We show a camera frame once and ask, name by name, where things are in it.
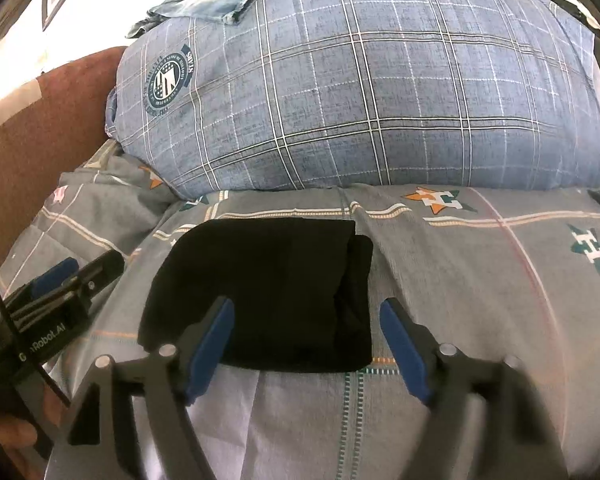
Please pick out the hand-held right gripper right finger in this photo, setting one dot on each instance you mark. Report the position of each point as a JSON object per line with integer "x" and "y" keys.
{"x": 405, "y": 355}

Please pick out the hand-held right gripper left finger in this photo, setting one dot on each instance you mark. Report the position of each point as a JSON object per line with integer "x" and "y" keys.
{"x": 210, "y": 350}

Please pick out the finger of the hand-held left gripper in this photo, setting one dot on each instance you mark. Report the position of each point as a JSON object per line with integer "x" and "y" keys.
{"x": 100, "y": 270}
{"x": 55, "y": 272}

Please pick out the black pants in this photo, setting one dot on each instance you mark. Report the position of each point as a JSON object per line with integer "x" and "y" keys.
{"x": 280, "y": 285}

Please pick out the person's left hand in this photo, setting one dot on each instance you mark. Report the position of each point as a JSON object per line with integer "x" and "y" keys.
{"x": 12, "y": 432}

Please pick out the grey printed bedsheet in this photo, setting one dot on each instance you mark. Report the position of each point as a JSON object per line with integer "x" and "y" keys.
{"x": 480, "y": 310}

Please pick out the brown headboard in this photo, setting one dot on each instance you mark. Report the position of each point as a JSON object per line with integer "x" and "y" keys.
{"x": 45, "y": 135}

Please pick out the blue plaid pillow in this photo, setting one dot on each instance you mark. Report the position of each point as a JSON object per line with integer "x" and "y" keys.
{"x": 355, "y": 100}

